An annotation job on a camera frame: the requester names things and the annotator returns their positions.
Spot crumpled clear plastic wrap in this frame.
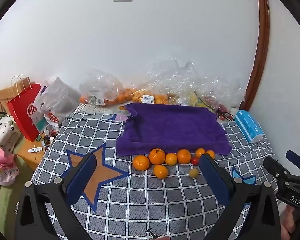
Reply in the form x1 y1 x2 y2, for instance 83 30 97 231
137 57 245 110

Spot wooden nightstand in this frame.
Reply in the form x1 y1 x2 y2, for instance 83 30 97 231
12 130 58 170

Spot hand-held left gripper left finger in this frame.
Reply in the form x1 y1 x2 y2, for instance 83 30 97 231
15 152 100 240

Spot red paper bag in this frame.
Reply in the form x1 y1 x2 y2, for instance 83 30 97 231
7 74 42 142

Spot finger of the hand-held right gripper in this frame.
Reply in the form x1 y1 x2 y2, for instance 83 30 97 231
263 156 290 180
286 150 300 178

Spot bunch of red cherry tomatoes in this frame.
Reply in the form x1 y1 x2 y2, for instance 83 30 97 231
202 94 237 122

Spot wooden headboard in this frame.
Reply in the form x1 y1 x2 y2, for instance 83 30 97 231
0 84 18 111

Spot labelled bag of small oranges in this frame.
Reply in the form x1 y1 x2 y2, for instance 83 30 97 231
117 87 177 105

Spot grey checkered star blanket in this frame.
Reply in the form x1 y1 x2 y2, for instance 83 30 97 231
31 104 290 240

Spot orange with green stem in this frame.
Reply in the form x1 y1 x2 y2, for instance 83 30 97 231
148 148 166 165

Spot purple towel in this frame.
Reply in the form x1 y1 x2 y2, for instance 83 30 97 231
116 102 232 157

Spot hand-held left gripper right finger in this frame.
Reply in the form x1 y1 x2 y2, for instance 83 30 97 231
199 153 282 240

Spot small toiletry bottles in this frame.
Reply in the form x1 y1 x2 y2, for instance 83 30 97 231
37 125 60 147

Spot brown wooden door frame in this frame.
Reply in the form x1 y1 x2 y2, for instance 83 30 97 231
244 0 270 110

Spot pink clothing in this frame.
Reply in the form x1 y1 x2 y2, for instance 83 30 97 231
0 132 20 187

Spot white plastic bag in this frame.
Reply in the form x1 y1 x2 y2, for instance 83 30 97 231
33 76 81 133

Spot white floral cloth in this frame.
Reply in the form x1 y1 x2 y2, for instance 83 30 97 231
0 112 22 155

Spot yellow fruit pack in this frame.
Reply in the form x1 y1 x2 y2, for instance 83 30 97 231
181 91 205 107

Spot printed paper sheet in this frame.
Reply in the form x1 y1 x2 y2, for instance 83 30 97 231
76 103 130 115

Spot blue tissue pack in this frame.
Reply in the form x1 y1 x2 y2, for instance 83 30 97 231
234 110 264 143

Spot green bedsheet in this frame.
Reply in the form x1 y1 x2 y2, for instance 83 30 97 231
0 155 35 235

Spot person's right hand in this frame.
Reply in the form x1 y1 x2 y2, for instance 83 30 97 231
281 205 299 238

